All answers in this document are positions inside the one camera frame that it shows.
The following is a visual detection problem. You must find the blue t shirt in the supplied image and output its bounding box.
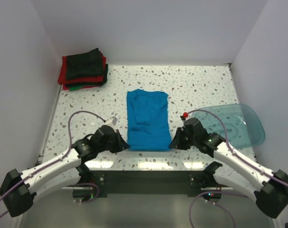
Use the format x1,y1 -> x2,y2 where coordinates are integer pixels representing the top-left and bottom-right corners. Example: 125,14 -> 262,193
127,89 -> 172,152

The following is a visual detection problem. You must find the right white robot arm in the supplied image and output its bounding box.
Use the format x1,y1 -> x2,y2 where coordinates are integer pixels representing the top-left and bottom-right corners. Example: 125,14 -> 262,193
169,117 -> 288,219

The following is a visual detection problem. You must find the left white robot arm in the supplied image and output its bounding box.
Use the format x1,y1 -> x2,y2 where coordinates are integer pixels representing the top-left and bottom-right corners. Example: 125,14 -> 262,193
0,125 -> 129,217

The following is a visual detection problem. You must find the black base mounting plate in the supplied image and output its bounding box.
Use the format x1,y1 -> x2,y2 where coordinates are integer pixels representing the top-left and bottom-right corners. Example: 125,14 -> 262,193
78,171 -> 221,198

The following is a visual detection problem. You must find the translucent blue plastic bin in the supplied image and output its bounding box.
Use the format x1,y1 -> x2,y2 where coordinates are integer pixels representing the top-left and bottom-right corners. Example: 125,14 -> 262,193
191,104 -> 265,149

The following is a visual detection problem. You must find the folded red t shirt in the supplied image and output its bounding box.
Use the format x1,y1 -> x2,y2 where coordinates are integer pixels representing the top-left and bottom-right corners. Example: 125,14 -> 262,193
57,52 -> 106,90

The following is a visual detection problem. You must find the folded black t shirt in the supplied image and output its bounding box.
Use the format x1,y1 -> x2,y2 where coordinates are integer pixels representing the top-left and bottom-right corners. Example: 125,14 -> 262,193
65,48 -> 104,80

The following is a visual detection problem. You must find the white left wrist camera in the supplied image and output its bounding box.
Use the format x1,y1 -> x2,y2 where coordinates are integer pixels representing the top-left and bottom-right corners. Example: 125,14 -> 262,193
104,116 -> 118,126

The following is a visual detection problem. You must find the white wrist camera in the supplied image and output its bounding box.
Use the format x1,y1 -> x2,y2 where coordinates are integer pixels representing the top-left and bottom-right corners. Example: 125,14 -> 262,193
104,116 -> 118,126
180,112 -> 189,121

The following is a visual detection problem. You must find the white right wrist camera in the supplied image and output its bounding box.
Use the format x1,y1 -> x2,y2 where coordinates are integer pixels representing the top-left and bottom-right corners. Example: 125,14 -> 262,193
180,112 -> 189,121

